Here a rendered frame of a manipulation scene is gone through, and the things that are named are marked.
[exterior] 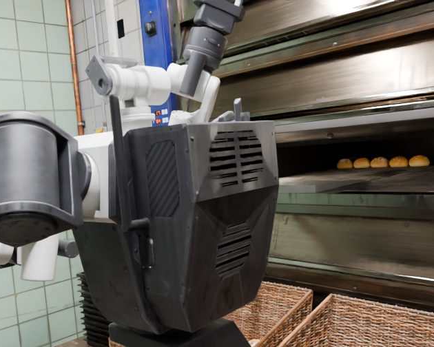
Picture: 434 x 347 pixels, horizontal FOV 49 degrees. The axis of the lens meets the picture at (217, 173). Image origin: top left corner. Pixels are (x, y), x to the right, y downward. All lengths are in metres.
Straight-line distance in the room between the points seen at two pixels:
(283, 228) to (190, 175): 1.17
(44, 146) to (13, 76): 2.01
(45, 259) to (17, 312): 1.69
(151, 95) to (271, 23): 0.98
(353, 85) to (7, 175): 1.14
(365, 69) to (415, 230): 0.50
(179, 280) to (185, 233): 0.07
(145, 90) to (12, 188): 0.30
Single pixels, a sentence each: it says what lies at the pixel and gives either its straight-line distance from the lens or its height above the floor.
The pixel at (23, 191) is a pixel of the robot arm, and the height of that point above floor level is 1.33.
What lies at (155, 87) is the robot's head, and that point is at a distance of 0.81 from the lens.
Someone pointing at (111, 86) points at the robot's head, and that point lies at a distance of 0.77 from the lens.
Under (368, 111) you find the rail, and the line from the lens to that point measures 1.34.
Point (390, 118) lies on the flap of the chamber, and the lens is 1.31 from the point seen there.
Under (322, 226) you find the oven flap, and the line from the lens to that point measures 1.65.
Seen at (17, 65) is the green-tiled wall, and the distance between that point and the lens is 2.66.
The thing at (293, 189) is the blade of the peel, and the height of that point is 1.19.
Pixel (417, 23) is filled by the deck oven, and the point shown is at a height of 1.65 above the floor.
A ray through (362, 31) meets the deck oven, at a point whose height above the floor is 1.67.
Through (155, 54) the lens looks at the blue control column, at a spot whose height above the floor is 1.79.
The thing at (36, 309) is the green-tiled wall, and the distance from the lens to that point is 2.71.
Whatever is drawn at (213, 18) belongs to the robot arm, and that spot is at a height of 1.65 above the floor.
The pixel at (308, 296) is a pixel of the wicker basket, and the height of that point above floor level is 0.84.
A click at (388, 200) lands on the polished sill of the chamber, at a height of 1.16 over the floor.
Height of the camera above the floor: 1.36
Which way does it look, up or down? 3 degrees down
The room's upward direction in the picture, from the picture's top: 5 degrees counter-clockwise
